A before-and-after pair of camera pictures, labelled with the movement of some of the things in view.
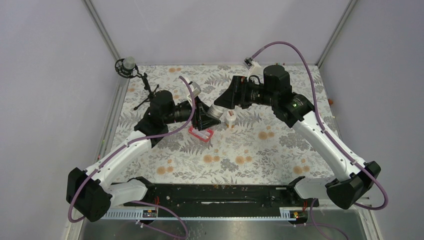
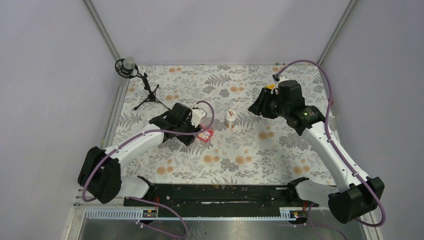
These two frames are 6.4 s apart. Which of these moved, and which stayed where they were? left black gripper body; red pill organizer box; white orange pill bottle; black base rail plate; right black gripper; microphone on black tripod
Moved: left black gripper body; right black gripper
Stayed: microphone on black tripod; black base rail plate; red pill organizer box; white orange pill bottle
